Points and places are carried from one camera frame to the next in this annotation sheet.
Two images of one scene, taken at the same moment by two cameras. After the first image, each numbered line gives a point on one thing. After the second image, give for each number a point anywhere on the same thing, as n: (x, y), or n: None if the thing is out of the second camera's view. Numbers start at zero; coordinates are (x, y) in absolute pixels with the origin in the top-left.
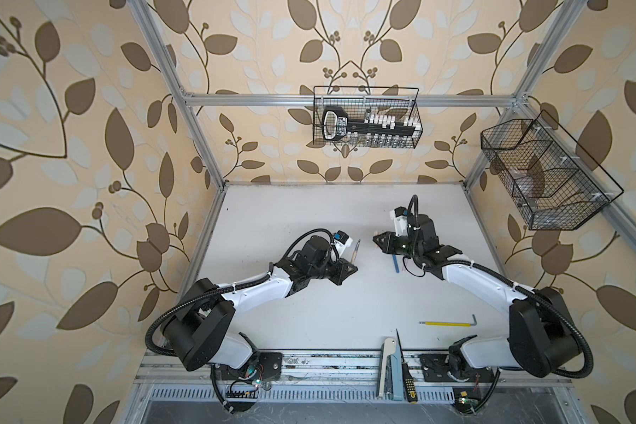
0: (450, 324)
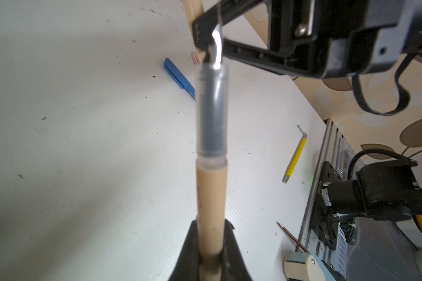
0: (296, 156)
